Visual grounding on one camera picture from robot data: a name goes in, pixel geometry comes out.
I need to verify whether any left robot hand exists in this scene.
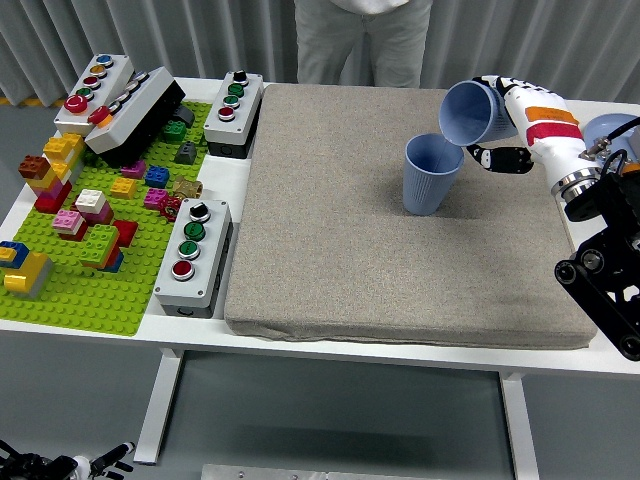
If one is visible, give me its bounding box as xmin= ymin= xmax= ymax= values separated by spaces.
xmin=17 ymin=440 xmax=137 ymax=480

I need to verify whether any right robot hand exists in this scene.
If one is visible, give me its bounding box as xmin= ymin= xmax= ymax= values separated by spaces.
xmin=464 ymin=74 xmax=600 ymax=189

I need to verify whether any blue ribbed cup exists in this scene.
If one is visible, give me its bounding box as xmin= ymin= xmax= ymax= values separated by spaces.
xmin=402 ymin=132 xmax=465 ymax=217
xmin=437 ymin=81 xmax=519 ymax=148

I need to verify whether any blue plate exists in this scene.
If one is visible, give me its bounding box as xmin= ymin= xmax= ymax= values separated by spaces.
xmin=583 ymin=113 xmax=640 ymax=151

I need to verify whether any white table leg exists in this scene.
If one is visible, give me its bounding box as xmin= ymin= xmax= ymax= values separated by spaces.
xmin=133 ymin=348 xmax=184 ymax=464
xmin=498 ymin=372 xmax=541 ymax=480

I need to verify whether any green toy brick baseplate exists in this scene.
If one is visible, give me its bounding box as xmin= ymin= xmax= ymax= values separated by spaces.
xmin=0 ymin=101 xmax=213 ymax=338

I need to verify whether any large yellow toy brick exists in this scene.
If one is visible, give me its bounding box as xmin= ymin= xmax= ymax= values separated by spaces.
xmin=2 ymin=251 xmax=51 ymax=294

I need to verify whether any green toy brick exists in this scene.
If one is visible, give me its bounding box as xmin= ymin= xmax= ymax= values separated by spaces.
xmin=79 ymin=224 xmax=121 ymax=266
xmin=160 ymin=120 xmax=188 ymax=142

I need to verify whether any grey-brown mat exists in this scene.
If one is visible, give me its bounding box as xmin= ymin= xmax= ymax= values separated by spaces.
xmin=223 ymin=82 xmax=599 ymax=350

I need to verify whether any red toy brick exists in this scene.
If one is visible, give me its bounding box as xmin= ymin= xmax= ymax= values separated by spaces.
xmin=33 ymin=192 xmax=72 ymax=215
xmin=57 ymin=224 xmax=90 ymax=243
xmin=112 ymin=220 xmax=139 ymax=247

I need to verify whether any four-button grey control box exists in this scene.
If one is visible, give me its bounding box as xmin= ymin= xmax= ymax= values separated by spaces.
xmin=153 ymin=198 xmax=234 ymax=320
xmin=203 ymin=70 xmax=265 ymax=160

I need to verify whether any person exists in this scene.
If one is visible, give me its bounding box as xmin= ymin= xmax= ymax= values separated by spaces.
xmin=294 ymin=0 xmax=434 ymax=89

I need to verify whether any pink toy brick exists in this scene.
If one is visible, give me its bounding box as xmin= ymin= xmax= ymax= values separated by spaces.
xmin=30 ymin=180 xmax=74 ymax=200
xmin=51 ymin=209 xmax=85 ymax=233

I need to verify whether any white toy brick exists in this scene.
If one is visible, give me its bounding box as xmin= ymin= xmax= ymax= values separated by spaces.
xmin=74 ymin=189 xmax=109 ymax=211

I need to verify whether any light orange toy brick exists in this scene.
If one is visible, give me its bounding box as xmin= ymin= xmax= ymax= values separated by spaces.
xmin=25 ymin=168 xmax=60 ymax=195

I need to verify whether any brown toy brick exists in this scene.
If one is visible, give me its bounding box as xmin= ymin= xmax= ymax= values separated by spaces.
xmin=18 ymin=155 xmax=51 ymax=180

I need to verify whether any tilted grey control box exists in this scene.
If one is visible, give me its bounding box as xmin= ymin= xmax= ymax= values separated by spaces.
xmin=83 ymin=66 xmax=187 ymax=169

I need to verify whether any five-button grey control box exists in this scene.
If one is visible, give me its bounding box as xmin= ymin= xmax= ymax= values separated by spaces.
xmin=53 ymin=53 xmax=136 ymax=137

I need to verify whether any grey pleated curtain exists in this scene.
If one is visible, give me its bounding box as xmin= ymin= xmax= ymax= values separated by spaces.
xmin=0 ymin=0 xmax=640 ymax=109

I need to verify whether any brass valve with red handle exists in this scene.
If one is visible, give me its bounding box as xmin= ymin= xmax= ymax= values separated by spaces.
xmin=160 ymin=176 xmax=204 ymax=220

